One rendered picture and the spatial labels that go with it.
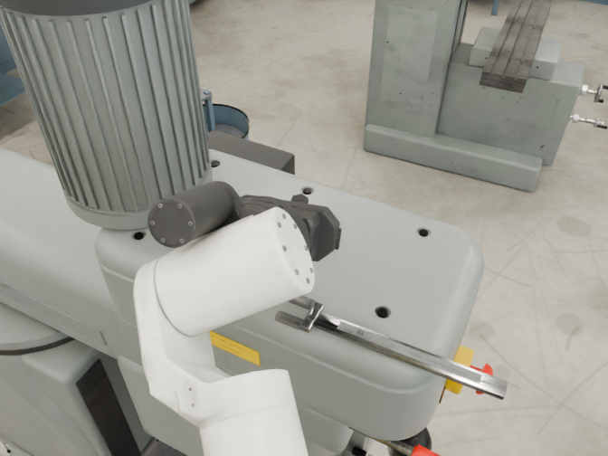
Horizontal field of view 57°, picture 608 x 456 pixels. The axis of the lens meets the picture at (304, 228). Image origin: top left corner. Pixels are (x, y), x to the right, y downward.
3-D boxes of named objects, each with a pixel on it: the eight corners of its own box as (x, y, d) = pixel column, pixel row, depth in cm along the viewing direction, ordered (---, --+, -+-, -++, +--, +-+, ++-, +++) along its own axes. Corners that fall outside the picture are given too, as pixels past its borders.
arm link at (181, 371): (268, 236, 45) (311, 407, 39) (175, 276, 47) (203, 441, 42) (227, 209, 39) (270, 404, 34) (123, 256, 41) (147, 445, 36)
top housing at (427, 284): (473, 309, 83) (498, 230, 72) (415, 467, 66) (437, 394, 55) (207, 213, 99) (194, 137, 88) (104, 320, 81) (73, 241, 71)
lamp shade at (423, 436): (429, 472, 94) (435, 455, 89) (385, 465, 94) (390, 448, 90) (429, 432, 99) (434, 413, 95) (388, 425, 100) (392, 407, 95)
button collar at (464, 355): (469, 367, 76) (478, 341, 72) (456, 403, 72) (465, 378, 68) (454, 362, 76) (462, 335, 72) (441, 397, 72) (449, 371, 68)
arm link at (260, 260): (337, 271, 48) (312, 320, 37) (229, 314, 51) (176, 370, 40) (281, 149, 47) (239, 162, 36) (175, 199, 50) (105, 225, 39)
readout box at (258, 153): (299, 226, 128) (299, 149, 114) (280, 251, 122) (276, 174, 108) (224, 200, 135) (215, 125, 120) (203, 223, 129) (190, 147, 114)
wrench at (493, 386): (508, 377, 56) (510, 373, 56) (500, 410, 54) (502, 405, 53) (290, 295, 64) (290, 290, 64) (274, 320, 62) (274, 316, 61)
